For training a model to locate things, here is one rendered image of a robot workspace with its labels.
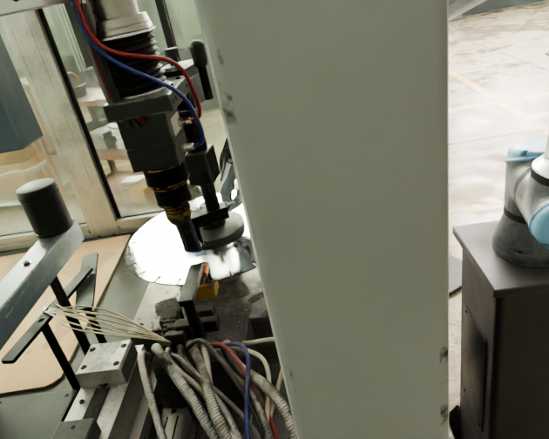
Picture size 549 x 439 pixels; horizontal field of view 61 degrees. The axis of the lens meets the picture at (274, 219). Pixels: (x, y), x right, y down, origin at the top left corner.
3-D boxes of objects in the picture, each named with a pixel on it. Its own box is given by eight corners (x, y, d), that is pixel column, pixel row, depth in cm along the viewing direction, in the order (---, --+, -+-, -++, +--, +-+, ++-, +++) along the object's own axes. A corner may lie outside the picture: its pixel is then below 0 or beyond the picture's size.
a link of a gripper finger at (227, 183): (205, 211, 80) (221, 162, 77) (213, 202, 86) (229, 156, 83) (221, 218, 80) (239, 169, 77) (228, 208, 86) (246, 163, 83)
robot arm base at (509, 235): (551, 224, 103) (556, 183, 98) (591, 261, 89) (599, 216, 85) (481, 233, 104) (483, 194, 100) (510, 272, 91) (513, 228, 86)
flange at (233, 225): (175, 232, 87) (171, 220, 85) (226, 209, 91) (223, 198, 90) (201, 253, 78) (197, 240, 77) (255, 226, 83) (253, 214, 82)
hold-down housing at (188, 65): (197, 176, 75) (162, 47, 66) (225, 173, 74) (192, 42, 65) (186, 191, 71) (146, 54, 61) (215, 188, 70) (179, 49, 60)
